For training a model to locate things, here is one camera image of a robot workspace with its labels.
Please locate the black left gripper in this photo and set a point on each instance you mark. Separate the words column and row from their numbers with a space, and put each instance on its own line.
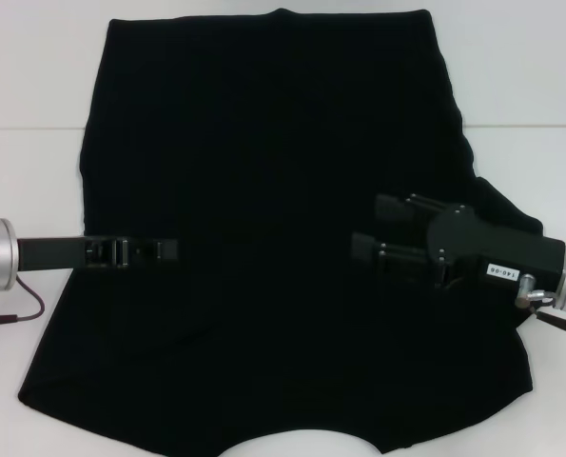
column 49, row 254

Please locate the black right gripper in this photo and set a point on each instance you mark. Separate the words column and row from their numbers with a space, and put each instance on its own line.
column 511, row 250

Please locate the black shirt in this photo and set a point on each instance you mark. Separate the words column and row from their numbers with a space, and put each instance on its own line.
column 273, row 166

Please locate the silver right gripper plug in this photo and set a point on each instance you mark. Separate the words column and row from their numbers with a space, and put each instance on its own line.
column 527, row 290

